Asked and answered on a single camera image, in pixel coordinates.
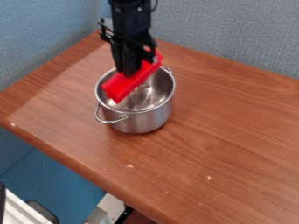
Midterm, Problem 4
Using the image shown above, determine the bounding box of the grey table leg bracket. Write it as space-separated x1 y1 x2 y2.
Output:
85 193 126 224

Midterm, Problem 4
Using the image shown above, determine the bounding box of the red plastic block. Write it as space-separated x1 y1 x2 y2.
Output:
101 53 165 103

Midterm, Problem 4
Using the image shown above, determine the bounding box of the stainless steel pot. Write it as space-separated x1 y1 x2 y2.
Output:
94 66 177 134

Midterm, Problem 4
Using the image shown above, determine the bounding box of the white box lower left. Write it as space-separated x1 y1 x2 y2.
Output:
3 190 51 224

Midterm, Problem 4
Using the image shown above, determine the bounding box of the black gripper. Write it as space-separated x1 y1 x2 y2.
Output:
98 0 158 77

